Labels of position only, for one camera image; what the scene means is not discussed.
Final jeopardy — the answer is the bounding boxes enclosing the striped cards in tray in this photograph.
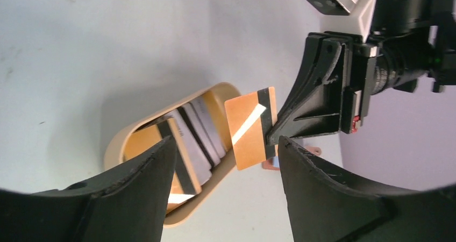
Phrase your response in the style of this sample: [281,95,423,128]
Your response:
[123,91,227,212]

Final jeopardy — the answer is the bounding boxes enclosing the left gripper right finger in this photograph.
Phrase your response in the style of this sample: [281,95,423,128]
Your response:
[278,137,455,241]

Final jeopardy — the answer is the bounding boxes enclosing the oval wooden tray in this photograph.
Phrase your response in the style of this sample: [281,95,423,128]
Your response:
[104,82,240,227]

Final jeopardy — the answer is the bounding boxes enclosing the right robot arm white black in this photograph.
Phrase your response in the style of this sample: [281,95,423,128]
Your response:
[266,0,455,144]

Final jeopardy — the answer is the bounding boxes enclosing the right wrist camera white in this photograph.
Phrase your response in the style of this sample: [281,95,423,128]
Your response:
[306,0,376,43]

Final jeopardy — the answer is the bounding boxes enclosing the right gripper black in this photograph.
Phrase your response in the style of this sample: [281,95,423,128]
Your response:
[266,32,378,145]

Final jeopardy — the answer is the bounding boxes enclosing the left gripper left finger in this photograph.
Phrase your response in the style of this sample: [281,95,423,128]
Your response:
[1,137,177,241]

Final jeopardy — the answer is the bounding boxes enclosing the brown leather card holder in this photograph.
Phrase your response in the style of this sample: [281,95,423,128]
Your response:
[261,146,322,170]

